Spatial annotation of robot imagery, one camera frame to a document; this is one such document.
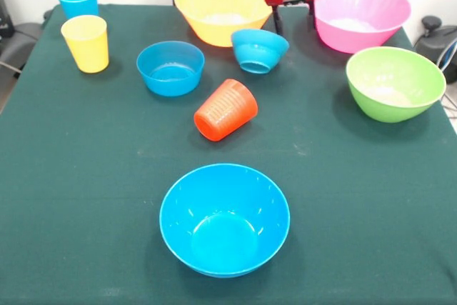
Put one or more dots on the dark green tablecloth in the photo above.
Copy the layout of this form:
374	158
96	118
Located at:
107	212

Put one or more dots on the yellow plastic cup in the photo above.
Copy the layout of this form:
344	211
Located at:
85	40

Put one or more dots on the lime green plastic bowl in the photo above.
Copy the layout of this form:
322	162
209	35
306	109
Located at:
392	87

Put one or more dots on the red-orange plastic cup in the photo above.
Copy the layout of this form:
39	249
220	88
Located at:
226	112

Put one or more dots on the small cyan plastic bowl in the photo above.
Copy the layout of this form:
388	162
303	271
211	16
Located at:
258	51

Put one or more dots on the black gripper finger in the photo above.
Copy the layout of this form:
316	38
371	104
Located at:
278	21
311	15

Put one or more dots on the orange plastic bowl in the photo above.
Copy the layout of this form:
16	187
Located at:
221	8

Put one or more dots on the magenta pink plastic bowl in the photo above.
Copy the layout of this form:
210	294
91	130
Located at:
375	33

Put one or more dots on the gray pedestal foot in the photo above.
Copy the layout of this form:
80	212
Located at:
433	48
21	40

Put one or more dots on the medium translucent blue bowl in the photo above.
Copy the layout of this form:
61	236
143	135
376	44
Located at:
171	69

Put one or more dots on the large blue plastic bowl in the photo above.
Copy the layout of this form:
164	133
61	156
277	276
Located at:
225	226

